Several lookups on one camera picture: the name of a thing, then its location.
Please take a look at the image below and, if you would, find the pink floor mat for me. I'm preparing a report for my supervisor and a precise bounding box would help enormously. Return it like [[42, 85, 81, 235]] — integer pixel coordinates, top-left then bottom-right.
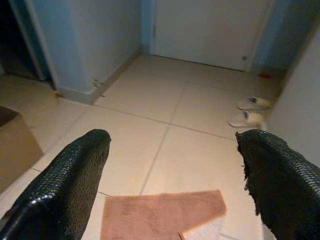
[[99, 189, 227, 240]]

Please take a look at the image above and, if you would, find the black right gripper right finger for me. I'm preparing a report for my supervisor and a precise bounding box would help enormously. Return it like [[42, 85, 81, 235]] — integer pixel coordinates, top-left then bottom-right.
[[235, 128, 320, 240]]

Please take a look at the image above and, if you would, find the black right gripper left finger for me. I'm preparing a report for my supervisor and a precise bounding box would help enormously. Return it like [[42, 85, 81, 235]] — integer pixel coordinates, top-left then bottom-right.
[[0, 128, 112, 240]]

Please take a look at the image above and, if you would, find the white door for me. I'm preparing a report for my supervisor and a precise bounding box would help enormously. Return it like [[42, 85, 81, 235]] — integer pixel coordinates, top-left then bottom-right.
[[149, 0, 273, 72]]

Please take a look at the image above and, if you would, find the metal door stopper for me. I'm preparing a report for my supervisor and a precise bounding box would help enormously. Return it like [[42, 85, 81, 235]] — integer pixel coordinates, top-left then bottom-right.
[[92, 78, 106, 98]]

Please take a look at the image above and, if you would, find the low brown cardboard box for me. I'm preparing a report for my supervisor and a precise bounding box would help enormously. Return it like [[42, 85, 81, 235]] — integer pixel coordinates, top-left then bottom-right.
[[0, 105, 44, 195]]

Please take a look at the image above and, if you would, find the white slipper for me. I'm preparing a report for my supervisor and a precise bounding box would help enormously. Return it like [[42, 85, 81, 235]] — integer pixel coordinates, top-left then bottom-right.
[[227, 110, 266, 128], [236, 96, 274, 111]]

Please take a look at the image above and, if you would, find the white cloth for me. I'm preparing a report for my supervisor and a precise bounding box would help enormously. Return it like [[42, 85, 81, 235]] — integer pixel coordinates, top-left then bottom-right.
[[181, 215, 223, 240]]

